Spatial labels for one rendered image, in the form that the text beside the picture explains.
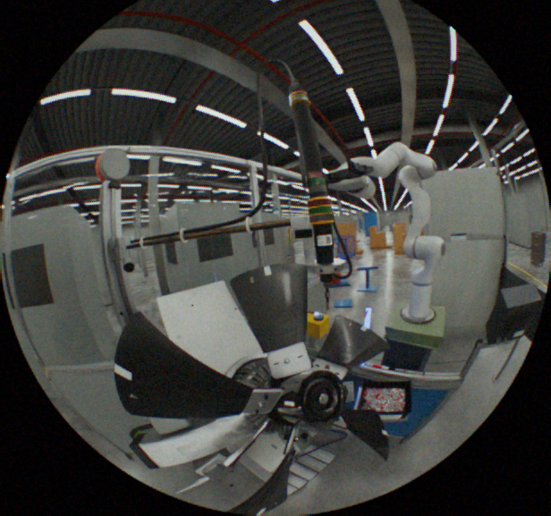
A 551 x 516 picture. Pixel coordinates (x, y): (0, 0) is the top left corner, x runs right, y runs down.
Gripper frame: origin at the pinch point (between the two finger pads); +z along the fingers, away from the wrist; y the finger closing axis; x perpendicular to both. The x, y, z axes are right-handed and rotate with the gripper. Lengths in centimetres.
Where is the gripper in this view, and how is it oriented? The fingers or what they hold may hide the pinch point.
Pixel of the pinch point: (334, 170)
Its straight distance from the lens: 40.5
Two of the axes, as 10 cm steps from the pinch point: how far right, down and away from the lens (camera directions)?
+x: -1.1, -9.9, -0.6
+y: -7.0, 0.4, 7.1
